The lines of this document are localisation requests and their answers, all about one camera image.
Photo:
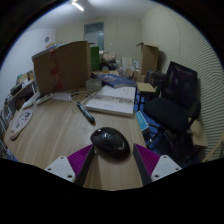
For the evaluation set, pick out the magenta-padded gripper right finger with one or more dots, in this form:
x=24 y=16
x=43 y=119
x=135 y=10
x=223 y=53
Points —
x=150 y=160

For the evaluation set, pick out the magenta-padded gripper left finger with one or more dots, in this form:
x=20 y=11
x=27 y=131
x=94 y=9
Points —
x=78 y=160

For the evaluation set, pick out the black computer mouse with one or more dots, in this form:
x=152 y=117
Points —
x=110 y=141

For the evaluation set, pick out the light blue flat box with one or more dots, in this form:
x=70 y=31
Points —
x=141 y=120

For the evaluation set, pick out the black marker pen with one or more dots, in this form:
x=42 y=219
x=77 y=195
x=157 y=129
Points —
x=85 y=113

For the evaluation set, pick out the black office chair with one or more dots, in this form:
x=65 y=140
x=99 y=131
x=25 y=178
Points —
x=166 y=115

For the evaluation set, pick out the small wooden side table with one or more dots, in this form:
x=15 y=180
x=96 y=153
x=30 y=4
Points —
x=145 y=87

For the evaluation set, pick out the small clear plastic container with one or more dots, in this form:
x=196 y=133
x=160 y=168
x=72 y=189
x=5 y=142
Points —
x=93 y=84

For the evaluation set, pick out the shelf unit with books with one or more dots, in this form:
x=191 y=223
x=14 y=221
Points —
x=5 y=116

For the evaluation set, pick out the blue book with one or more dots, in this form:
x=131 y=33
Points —
x=116 y=80

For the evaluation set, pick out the long cluttered side desk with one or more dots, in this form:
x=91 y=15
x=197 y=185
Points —
x=21 y=87

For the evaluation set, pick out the large brown cardboard box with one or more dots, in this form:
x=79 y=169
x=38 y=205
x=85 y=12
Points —
x=63 y=68

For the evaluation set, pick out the tall open cardboard box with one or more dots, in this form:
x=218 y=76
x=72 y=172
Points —
x=149 y=59

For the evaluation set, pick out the green box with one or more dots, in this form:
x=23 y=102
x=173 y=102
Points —
x=95 y=59

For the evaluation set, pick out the door with glass pane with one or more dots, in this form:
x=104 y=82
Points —
x=94 y=35

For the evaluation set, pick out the ceiling light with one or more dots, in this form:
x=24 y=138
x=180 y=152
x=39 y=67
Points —
x=77 y=6

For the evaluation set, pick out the round wall clock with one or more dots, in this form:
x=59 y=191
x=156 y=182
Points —
x=46 y=39

